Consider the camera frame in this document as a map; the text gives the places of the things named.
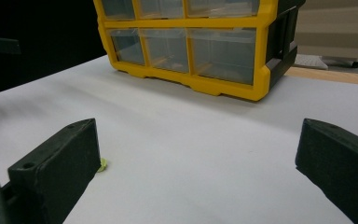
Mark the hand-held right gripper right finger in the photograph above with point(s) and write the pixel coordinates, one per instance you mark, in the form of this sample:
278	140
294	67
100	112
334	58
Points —
338	158

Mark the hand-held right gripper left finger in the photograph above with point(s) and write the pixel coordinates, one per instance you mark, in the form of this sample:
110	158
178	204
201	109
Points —
59	155

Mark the small light green piece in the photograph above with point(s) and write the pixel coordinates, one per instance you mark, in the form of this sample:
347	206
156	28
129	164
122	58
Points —
103	165

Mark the black metal stand foot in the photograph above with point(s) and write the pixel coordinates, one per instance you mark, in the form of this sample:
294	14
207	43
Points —
343	61

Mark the white perforated board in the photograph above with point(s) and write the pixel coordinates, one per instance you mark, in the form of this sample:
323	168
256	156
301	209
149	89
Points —
310	61

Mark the yellow black drawer organizer cabinet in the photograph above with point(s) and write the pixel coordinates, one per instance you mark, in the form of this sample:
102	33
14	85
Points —
262	81

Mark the small clear plastic drawer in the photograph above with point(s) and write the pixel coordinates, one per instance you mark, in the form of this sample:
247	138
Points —
127	46
166	49
161	7

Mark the wide clear plastic drawer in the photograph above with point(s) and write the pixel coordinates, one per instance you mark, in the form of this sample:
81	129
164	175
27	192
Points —
222	6
223	54

